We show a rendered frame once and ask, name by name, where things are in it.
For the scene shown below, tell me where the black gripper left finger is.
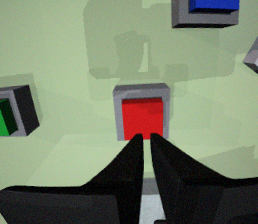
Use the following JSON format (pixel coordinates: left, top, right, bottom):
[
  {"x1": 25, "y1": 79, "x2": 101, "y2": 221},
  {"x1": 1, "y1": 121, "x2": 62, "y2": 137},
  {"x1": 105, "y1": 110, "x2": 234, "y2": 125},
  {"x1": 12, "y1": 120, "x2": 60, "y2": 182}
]
[{"x1": 0, "y1": 133, "x2": 144, "y2": 224}]

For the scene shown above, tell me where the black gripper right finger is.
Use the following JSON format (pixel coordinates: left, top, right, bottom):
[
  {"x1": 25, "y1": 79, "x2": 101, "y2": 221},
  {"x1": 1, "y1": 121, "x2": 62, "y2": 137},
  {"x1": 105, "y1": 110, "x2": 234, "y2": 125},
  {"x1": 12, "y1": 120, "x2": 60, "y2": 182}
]
[{"x1": 150, "y1": 133, "x2": 258, "y2": 224}]

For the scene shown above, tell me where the green button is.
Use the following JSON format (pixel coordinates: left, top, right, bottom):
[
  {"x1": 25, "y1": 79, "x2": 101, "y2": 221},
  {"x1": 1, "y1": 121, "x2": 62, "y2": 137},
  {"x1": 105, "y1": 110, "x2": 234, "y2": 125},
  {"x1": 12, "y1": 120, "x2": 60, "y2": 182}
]
[{"x1": 0, "y1": 84, "x2": 40, "y2": 137}]

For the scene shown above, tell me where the blue button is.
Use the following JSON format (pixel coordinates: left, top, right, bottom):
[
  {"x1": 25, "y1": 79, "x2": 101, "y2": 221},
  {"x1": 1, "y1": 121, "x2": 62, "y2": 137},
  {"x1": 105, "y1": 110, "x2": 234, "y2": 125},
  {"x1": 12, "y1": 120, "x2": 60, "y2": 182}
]
[{"x1": 170, "y1": 0, "x2": 240, "y2": 28}]

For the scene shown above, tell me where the red button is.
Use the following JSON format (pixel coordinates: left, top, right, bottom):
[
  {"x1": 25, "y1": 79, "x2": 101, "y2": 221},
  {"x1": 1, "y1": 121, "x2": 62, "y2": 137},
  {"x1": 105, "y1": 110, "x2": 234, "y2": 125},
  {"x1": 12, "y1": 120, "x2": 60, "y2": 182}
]
[{"x1": 113, "y1": 82, "x2": 170, "y2": 141}]

